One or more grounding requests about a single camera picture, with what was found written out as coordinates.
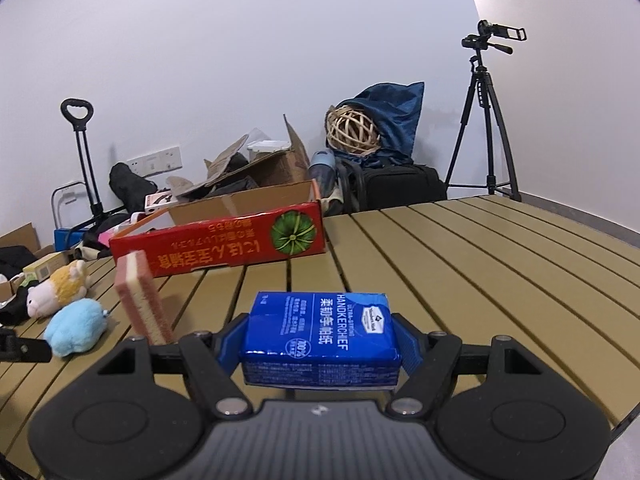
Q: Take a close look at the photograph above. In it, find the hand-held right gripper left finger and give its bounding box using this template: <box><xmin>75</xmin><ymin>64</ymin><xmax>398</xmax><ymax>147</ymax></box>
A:
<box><xmin>95</xmin><ymin>312</ymin><xmax>253</xmax><ymax>418</ymax></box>

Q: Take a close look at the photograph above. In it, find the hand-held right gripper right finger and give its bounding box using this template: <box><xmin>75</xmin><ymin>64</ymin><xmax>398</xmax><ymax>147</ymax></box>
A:
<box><xmin>389</xmin><ymin>312</ymin><xmax>551</xmax><ymax>418</ymax></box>

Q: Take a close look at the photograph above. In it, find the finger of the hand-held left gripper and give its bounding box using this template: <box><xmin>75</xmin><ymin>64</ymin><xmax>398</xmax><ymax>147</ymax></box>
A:
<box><xmin>0</xmin><ymin>329</ymin><xmax>53</xmax><ymax>364</ymax></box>

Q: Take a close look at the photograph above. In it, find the light blue plush toy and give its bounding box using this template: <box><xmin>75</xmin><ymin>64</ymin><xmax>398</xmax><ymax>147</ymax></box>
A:
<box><xmin>44</xmin><ymin>298</ymin><xmax>108</xmax><ymax>358</ymax></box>

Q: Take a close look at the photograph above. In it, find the yellow and pink plush toy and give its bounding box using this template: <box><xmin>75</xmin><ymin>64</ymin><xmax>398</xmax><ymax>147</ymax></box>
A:
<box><xmin>26</xmin><ymin>260</ymin><xmax>90</xmax><ymax>318</ymax></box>

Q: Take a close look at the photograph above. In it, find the blue tissue pack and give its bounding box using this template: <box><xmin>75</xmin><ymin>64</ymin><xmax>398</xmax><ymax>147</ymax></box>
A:
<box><xmin>239</xmin><ymin>291</ymin><xmax>403</xmax><ymax>390</ymax></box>

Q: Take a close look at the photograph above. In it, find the pink and white sponge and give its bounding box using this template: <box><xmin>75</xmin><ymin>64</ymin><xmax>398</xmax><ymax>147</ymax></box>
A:
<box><xmin>114</xmin><ymin>250</ymin><xmax>176</xmax><ymax>346</ymax></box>

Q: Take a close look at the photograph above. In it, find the small beige carton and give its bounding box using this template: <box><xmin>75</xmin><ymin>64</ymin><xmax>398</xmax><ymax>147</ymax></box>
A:
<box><xmin>22</xmin><ymin>250</ymin><xmax>73</xmax><ymax>281</ymax></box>

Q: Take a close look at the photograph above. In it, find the red cardboard box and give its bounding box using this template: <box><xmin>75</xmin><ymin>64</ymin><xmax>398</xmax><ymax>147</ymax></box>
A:
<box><xmin>109</xmin><ymin>180</ymin><xmax>327</xmax><ymax>278</ymax></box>

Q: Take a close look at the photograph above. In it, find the tan slatted folding table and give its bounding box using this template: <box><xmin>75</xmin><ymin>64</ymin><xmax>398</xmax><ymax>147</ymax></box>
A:
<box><xmin>0</xmin><ymin>194</ymin><xmax>640</xmax><ymax>466</ymax></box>

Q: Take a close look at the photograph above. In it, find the cardboard box with clothes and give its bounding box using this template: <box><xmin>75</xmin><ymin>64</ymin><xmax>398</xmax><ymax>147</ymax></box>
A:
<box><xmin>0</xmin><ymin>222</ymin><xmax>56</xmax><ymax>281</ymax></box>

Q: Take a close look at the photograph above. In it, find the blue plastic box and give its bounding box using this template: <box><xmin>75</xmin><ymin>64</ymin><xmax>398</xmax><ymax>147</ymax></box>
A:
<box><xmin>54</xmin><ymin>227</ymin><xmax>93</xmax><ymax>252</ymax></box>

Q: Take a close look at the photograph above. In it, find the white and red small box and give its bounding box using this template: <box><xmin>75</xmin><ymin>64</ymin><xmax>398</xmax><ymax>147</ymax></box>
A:
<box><xmin>144</xmin><ymin>191</ymin><xmax>177</xmax><ymax>213</ymax></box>

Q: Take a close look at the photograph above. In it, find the black suitcase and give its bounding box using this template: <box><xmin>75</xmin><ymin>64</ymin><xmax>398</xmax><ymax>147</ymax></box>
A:
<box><xmin>345</xmin><ymin>162</ymin><xmax>448</xmax><ymax>213</ymax></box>

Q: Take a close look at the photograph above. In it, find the open brown cardboard box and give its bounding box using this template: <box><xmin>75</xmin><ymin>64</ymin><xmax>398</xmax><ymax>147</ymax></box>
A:
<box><xmin>167</xmin><ymin>114</ymin><xmax>313</xmax><ymax>211</ymax></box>

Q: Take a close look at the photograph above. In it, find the black bag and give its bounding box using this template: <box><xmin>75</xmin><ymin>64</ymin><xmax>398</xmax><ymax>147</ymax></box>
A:
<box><xmin>109</xmin><ymin>162</ymin><xmax>160</xmax><ymax>213</ymax></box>

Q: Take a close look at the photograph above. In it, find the blue bottle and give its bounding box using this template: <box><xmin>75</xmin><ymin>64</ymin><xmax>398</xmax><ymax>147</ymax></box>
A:
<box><xmin>309</xmin><ymin>151</ymin><xmax>346</xmax><ymax>216</ymax></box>

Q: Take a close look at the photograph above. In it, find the white plastic container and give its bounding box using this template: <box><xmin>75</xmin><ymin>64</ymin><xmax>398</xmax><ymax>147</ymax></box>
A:
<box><xmin>247</xmin><ymin>140</ymin><xmax>293</xmax><ymax>158</ymax></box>

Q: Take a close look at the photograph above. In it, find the wicker ball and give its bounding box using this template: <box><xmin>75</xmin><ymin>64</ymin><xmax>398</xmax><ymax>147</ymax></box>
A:
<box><xmin>326</xmin><ymin>105</ymin><xmax>383</xmax><ymax>157</ymax></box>

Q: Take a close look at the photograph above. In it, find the dark blue fabric bag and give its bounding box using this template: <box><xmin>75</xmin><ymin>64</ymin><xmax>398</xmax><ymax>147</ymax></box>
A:
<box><xmin>345</xmin><ymin>81</ymin><xmax>426</xmax><ymax>171</ymax></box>

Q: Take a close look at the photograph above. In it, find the black hand truck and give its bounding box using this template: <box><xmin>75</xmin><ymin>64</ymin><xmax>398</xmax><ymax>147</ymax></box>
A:
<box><xmin>60</xmin><ymin>98</ymin><xmax>108</xmax><ymax>226</ymax></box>

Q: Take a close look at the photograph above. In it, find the black tripod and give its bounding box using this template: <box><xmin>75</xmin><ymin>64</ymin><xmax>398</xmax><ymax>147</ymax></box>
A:
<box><xmin>444</xmin><ymin>47</ymin><xmax>522</xmax><ymax>203</ymax></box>

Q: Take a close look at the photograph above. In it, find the grey metal folding frame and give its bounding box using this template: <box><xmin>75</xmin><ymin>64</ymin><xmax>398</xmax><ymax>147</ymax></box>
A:
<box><xmin>51</xmin><ymin>180</ymin><xmax>101</xmax><ymax>251</ymax></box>

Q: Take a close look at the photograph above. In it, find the white wall socket strip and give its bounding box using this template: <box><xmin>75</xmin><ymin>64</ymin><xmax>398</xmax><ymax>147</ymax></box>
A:
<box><xmin>126</xmin><ymin>146</ymin><xmax>182</xmax><ymax>175</ymax></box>

